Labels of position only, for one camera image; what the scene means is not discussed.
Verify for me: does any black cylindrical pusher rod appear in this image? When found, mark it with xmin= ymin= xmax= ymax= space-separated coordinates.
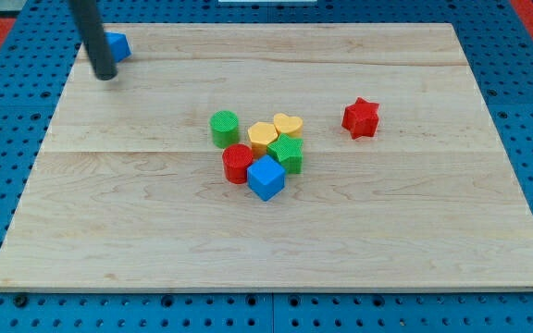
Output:
xmin=68 ymin=0 xmax=118 ymax=80

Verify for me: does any blue triangle block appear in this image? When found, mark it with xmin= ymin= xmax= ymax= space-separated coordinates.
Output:
xmin=105 ymin=31 xmax=131 ymax=62

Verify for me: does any green cylinder block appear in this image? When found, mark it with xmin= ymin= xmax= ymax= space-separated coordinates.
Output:
xmin=209 ymin=110 xmax=240 ymax=149

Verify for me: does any light wooden board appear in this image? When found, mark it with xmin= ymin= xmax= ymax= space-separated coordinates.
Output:
xmin=0 ymin=23 xmax=533 ymax=293

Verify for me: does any red cylinder block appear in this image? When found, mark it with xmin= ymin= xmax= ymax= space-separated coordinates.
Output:
xmin=222 ymin=143 xmax=254 ymax=184

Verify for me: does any yellow hexagon block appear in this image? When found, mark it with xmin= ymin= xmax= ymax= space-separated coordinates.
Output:
xmin=247 ymin=122 xmax=279 ymax=159

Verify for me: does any yellow heart block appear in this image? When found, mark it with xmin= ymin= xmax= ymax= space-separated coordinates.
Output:
xmin=273 ymin=113 xmax=304 ymax=138

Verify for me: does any blue cube block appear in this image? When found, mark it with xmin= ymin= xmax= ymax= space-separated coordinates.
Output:
xmin=247 ymin=155 xmax=286 ymax=201

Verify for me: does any green star block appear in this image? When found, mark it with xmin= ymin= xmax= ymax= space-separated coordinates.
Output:
xmin=266 ymin=133 xmax=304 ymax=174

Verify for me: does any red star block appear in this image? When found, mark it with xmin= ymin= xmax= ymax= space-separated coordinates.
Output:
xmin=341 ymin=97 xmax=379 ymax=140

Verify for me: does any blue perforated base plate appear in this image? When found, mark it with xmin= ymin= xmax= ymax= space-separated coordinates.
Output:
xmin=0 ymin=0 xmax=533 ymax=332

